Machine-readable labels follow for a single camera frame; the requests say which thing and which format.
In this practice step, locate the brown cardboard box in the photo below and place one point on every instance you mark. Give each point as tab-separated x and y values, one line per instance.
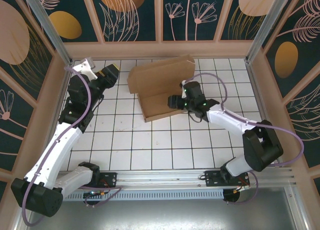
160	72

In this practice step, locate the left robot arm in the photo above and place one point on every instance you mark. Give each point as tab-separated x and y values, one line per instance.
57	150

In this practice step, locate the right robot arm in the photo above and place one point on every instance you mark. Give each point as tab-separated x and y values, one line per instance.
225	117

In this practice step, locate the grey metal sheet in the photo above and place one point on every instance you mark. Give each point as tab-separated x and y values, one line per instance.
160	215

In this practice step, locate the aluminium side rail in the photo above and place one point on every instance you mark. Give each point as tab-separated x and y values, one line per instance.
255	90
62	95

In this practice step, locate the aluminium corner post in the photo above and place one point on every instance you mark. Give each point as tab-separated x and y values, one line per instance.
50	32
265	27

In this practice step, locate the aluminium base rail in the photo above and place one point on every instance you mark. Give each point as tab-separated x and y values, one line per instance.
160	178

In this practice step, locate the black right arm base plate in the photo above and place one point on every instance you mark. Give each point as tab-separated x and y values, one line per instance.
212	180

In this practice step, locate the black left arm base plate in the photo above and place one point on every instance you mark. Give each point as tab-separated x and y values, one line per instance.
110	180

